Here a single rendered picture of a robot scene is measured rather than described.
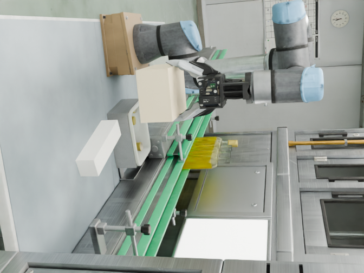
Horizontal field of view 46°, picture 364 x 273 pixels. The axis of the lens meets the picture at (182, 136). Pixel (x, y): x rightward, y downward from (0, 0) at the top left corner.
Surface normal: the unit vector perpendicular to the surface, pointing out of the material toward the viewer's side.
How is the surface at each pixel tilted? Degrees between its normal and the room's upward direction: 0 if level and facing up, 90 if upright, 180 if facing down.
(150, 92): 90
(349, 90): 90
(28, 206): 0
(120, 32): 90
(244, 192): 90
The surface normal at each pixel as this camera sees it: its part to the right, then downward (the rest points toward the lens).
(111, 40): -0.22, 0.24
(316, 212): -0.11, -0.92
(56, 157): 0.97, -0.03
